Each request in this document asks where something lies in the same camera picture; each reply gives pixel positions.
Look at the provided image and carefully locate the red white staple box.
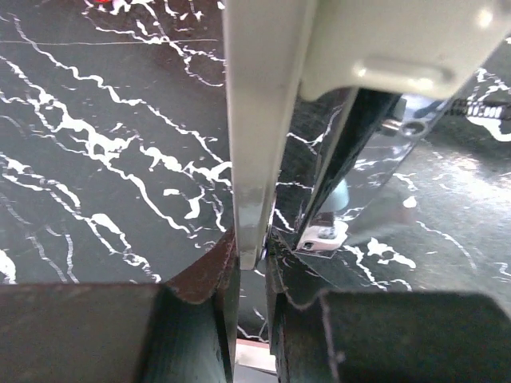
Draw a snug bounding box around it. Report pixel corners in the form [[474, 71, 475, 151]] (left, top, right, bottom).
[[235, 339, 276, 373]]

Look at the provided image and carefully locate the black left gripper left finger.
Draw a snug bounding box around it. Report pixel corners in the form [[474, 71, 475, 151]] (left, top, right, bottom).
[[1, 231, 240, 382]]

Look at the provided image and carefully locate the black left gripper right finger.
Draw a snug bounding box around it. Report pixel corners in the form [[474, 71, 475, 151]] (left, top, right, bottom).
[[266, 239, 510, 382]]

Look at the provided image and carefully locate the white black stapler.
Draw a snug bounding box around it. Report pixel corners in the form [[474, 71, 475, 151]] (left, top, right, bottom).
[[223, 1, 510, 270]]

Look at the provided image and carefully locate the red plastic basket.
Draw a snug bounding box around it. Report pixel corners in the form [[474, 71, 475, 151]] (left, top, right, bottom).
[[87, 0, 115, 6]]

